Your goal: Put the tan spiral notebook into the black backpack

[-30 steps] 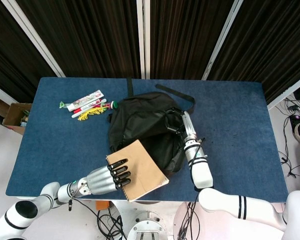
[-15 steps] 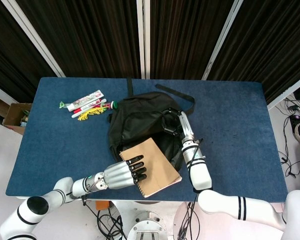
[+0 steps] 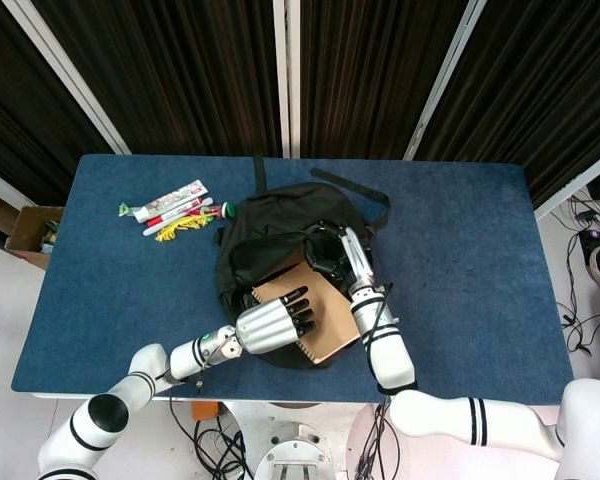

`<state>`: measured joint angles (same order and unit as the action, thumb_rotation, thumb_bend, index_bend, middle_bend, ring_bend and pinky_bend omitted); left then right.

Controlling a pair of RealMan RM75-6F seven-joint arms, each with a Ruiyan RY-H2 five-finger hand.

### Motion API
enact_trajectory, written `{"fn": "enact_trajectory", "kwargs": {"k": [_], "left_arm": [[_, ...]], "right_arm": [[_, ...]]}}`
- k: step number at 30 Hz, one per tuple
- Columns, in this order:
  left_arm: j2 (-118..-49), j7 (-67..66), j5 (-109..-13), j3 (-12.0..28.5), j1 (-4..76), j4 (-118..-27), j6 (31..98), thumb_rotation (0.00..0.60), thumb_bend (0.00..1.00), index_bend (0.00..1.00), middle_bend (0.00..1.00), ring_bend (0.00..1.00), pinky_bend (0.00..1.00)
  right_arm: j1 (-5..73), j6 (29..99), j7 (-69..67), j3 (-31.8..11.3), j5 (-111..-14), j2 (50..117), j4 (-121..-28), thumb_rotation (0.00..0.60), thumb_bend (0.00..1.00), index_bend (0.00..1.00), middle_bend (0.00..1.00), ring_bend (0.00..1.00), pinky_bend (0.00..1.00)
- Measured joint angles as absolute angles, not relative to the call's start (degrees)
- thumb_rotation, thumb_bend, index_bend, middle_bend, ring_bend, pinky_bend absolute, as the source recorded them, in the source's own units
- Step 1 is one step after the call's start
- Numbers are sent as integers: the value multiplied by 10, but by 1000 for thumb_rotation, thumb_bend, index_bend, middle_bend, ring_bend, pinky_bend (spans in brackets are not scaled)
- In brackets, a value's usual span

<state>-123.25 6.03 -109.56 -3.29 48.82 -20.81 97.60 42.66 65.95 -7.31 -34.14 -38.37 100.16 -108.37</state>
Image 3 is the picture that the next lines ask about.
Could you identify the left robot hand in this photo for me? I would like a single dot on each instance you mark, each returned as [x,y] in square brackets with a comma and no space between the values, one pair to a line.
[267,325]

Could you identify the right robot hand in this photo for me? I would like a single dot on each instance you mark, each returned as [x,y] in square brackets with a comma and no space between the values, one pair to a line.
[360,260]

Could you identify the kraft spiral notebook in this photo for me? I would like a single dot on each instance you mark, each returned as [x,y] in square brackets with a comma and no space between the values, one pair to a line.
[330,320]

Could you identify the black fabric backpack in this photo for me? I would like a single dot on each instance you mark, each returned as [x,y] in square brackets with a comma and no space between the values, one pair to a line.
[280,215]

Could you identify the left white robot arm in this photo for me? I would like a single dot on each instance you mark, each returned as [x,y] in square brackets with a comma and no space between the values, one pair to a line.
[105,400]

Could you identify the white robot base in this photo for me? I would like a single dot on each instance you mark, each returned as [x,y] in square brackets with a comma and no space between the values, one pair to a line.
[295,450]

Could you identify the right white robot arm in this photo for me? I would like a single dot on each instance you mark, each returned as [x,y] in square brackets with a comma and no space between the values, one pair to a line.
[390,360]

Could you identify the blue table mat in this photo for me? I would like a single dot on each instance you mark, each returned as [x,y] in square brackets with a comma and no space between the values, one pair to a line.
[455,250]

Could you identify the orange block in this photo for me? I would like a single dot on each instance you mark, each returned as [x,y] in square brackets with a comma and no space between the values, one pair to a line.
[205,410]

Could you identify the green and white round cap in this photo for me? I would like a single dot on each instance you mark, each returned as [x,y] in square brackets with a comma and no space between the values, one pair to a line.
[227,210]

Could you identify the white marker pen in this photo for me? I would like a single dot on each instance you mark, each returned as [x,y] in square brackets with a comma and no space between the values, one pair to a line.
[151,231]

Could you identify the printed toothpaste box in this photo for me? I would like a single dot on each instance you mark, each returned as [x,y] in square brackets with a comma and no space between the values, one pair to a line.
[180,194]

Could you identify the small green triangular piece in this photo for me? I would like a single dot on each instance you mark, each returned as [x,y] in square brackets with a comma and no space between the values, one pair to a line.
[124,209]

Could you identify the dark pleated curtain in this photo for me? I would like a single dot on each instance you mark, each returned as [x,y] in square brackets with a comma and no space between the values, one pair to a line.
[180,75]
[25,125]
[370,75]
[540,90]

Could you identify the cardboard box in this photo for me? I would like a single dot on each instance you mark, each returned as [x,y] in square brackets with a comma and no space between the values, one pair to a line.
[27,230]

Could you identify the white frame post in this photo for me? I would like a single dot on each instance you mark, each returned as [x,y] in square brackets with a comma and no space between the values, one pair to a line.
[65,75]
[575,185]
[286,75]
[445,80]

